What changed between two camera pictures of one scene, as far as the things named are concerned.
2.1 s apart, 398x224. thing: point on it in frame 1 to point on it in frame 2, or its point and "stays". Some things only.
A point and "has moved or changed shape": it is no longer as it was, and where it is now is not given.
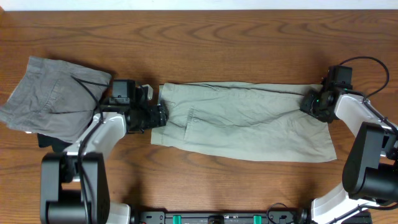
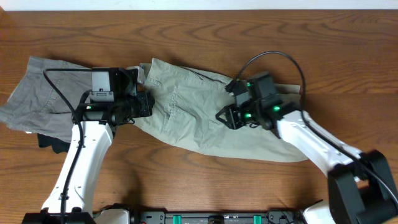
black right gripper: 306,106 to 232,112
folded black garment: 57,145 stays
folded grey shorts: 55,98 stays
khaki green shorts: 255,120 has moved or changed shape
